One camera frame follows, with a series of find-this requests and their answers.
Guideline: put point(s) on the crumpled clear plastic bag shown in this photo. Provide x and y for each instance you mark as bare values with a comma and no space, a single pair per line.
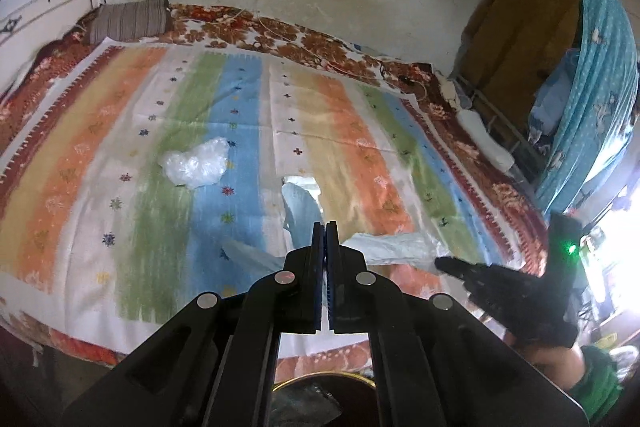
197,164

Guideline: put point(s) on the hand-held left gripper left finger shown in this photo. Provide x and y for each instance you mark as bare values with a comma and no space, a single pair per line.
307,287

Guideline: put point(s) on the white blue mask package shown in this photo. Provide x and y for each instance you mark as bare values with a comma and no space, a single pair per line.
300,217

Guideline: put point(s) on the floral bed sheet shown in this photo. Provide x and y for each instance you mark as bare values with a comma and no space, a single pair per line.
490,197

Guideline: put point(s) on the teal patterned curtain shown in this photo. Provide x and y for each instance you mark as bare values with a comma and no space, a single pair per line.
595,97

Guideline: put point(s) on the brown hanging cloth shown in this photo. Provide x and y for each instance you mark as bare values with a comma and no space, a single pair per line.
520,42

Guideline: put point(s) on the white rolled cloth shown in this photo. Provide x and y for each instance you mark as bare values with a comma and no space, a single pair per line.
487,139

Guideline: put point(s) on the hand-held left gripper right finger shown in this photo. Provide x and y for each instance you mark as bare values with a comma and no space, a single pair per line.
345,292

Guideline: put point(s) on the metal rack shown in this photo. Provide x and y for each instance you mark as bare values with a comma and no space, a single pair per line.
515,127

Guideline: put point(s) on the colourful striped blanket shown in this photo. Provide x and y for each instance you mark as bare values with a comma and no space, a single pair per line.
125,167

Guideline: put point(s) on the person's right forearm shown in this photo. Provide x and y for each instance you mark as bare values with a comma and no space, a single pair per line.
575,372

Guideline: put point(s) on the white wooden headboard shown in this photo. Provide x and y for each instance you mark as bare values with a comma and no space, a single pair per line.
45,7

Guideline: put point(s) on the blue face mask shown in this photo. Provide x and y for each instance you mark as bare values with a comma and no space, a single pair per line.
400,249

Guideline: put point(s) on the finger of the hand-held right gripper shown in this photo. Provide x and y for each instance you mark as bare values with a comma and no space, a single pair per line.
490,282

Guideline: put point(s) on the striped grey pillow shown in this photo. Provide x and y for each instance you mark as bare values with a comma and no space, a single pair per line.
130,19

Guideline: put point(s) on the black bin with gold rim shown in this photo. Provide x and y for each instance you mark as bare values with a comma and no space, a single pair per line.
320,399

